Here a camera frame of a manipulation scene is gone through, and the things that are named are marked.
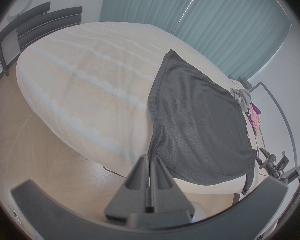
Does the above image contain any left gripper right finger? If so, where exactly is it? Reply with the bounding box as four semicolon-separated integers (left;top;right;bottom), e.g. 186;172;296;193
150;156;196;217

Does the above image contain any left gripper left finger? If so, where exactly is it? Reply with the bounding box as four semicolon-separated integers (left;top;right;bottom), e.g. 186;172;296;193
104;153;150;221

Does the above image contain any pile of clothes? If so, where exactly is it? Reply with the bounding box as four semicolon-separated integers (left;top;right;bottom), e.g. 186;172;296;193
247;103;263;157

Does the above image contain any black T-shirt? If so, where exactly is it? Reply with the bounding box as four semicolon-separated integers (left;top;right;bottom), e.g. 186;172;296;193
148;49;258;196

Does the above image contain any bed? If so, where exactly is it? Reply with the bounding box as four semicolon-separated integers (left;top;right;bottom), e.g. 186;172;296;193
16;21;297;203

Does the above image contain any grey garment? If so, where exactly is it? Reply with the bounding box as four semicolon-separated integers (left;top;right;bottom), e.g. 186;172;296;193
230;88;252;113

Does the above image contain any grey bedside table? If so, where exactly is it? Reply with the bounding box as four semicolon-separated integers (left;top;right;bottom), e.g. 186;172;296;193
239;77;252;89

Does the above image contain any white printed pillow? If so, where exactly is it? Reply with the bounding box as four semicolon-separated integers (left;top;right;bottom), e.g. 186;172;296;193
229;76;243;90

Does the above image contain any blue-green curtain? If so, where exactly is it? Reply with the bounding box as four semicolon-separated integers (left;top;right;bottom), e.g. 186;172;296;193
99;0;203;35
174;0;292;79

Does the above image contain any black chest of drawers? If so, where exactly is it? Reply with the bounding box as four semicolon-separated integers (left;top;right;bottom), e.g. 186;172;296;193
16;6;83;53

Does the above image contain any black dressing table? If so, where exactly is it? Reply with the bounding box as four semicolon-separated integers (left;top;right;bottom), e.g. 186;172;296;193
0;1;52;77

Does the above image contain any round white-framed mirror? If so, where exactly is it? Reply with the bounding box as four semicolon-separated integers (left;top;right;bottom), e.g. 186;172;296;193
9;0;35;18

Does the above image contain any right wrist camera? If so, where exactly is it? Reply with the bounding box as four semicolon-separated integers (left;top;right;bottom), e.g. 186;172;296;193
278;155;290;171

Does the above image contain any black cable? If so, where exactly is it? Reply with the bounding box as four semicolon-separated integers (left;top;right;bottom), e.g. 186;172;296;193
102;166;126;178

